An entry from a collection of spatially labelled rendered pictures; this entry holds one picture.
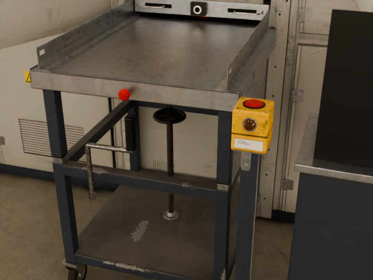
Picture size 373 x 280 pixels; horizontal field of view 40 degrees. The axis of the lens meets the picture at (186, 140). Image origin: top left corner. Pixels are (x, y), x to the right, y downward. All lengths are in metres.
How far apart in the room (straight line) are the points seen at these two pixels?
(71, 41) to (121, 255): 0.74
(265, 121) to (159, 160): 1.27
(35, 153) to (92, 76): 1.18
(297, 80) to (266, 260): 0.71
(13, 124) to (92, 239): 0.88
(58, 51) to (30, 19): 0.31
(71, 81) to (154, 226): 0.71
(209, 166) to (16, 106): 0.95
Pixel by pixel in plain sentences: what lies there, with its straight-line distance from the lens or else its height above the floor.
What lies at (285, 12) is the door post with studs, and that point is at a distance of 1.96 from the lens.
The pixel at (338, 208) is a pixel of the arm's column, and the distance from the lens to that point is 1.27.
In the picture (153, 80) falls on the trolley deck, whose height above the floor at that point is 0.85.
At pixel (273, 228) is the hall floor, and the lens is 2.27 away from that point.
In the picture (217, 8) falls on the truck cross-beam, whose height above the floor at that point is 0.90.
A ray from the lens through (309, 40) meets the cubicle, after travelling 1.97.
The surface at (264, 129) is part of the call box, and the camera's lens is 1.10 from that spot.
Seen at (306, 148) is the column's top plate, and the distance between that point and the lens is 1.29.
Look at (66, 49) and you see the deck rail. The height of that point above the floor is 0.86.
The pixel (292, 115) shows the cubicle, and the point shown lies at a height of 0.52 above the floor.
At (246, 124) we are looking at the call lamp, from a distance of 1.09.
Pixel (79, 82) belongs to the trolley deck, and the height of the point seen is 0.83.
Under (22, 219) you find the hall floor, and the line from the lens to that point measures 2.40.
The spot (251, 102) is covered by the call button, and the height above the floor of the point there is 0.91.
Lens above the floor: 1.33
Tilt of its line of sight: 27 degrees down
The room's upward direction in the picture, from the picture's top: straight up
